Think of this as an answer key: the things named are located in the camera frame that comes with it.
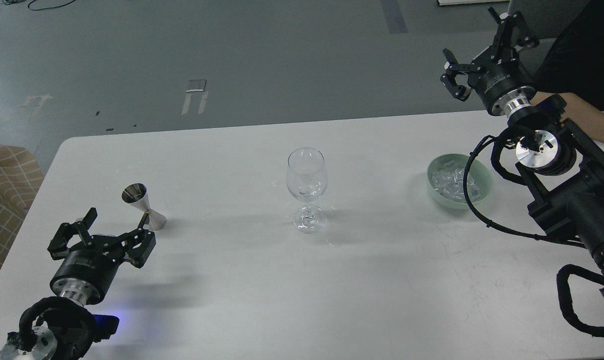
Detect black floor cable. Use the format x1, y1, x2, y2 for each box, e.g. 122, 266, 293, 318
0, 0, 77, 21

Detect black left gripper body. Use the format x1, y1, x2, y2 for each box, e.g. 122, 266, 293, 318
49, 235, 127, 306

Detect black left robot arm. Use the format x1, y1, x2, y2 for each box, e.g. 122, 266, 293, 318
0, 207, 156, 360

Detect pile of ice cubes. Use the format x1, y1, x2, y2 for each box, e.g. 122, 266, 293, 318
428, 168, 486, 203

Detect grey office chair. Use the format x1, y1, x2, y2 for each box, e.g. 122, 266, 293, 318
508, 0, 589, 39

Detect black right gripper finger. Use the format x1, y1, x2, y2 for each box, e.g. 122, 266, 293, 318
488, 7, 540, 63
440, 48, 487, 103

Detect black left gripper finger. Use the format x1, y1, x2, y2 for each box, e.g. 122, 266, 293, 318
100, 227, 156, 269
47, 207, 98, 260

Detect clear wine glass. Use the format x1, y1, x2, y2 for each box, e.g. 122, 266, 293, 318
286, 146, 328, 234

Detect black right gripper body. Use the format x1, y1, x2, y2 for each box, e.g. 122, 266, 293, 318
471, 47, 536, 117

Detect beige checkered sofa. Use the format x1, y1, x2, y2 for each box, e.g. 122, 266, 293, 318
0, 145, 44, 269

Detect green bowl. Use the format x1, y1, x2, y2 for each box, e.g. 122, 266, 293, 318
427, 153, 494, 210

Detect person in black shirt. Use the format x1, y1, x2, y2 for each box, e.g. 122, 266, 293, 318
532, 0, 604, 143

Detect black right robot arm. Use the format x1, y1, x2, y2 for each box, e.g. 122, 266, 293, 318
440, 7, 604, 338

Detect steel double jigger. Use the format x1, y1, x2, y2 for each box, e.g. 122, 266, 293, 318
121, 183, 167, 231

